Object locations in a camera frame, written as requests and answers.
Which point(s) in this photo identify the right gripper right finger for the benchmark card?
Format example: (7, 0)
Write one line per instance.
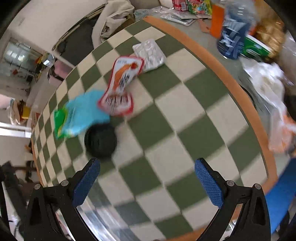
(253, 219)

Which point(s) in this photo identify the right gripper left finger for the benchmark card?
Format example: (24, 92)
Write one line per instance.
(41, 221)

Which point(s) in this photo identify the green blue plastic bag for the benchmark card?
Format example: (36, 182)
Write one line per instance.
(79, 114)

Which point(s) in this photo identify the blue floor mat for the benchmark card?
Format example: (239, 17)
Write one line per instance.
(281, 196)

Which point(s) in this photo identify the black round lid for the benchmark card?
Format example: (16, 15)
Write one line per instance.
(100, 141)

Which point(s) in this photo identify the orange white snack bag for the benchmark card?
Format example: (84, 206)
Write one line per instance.
(282, 132)

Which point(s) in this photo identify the green white checkered rug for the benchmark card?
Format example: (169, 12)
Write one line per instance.
(190, 107)

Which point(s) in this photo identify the red white snack packet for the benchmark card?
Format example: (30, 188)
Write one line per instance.
(117, 101)

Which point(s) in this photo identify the white crumpled paper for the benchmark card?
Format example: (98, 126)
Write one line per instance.
(266, 79)

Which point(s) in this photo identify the silver foil blister pack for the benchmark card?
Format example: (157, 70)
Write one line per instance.
(151, 53)

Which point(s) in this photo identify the blue label plastic bottle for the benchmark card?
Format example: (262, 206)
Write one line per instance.
(239, 17)

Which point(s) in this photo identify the white cloth pile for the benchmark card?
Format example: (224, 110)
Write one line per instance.
(114, 14)

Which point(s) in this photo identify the red can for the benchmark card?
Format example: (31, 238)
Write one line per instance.
(180, 5)

